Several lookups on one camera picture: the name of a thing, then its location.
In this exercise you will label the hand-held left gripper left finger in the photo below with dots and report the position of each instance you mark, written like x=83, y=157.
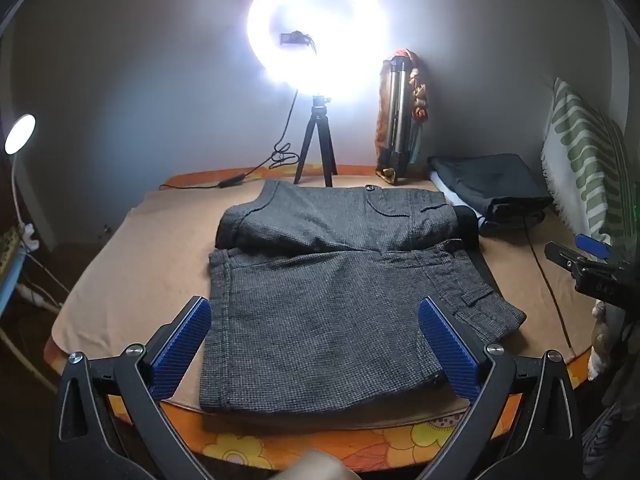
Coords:
x=182, y=350

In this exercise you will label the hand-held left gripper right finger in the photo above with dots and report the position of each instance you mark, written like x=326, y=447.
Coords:
x=450, y=350

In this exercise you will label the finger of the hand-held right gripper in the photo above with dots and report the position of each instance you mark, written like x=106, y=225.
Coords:
x=592, y=246
x=567, y=257

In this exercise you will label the grey houndstooth pants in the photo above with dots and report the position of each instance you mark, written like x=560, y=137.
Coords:
x=325, y=310

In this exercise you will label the person's right hand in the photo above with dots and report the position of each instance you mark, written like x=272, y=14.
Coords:
x=598, y=340

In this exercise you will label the green striped white pillow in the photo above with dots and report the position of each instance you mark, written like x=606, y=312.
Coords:
x=580, y=160

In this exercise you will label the beige blanket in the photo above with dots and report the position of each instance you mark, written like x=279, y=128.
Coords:
x=140, y=270

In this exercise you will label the dark folded clothes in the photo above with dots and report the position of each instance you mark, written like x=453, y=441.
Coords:
x=490, y=180

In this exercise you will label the white folded cloth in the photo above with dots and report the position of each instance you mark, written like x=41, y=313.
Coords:
x=462, y=205

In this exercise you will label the white power strip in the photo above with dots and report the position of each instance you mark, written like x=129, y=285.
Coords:
x=35, y=296

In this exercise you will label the beige blurred object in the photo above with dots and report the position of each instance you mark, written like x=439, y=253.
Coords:
x=315, y=467

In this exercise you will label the light blue side table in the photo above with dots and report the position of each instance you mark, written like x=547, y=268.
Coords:
x=10, y=280

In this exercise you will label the folded silver tripod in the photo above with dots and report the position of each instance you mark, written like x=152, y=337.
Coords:
x=397, y=110

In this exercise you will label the small black tripod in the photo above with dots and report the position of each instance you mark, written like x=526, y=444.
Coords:
x=318, y=125

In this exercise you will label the white desk lamp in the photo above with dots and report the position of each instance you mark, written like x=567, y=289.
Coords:
x=20, y=132

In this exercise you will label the black phone holder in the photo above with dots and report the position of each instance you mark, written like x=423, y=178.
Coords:
x=295, y=38

